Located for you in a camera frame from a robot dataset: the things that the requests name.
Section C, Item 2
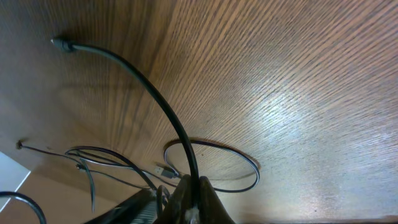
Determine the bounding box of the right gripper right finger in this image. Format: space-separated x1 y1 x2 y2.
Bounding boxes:
198 176 235 224

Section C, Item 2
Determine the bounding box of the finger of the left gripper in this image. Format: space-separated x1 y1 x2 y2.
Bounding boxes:
85 190 157 224

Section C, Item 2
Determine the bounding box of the black cable bundle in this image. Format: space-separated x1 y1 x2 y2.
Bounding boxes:
50 37 261 208

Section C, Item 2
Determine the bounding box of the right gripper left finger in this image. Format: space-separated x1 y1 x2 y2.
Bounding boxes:
154 175 192 224

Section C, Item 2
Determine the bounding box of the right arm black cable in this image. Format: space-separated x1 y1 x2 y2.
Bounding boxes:
0 191 47 224

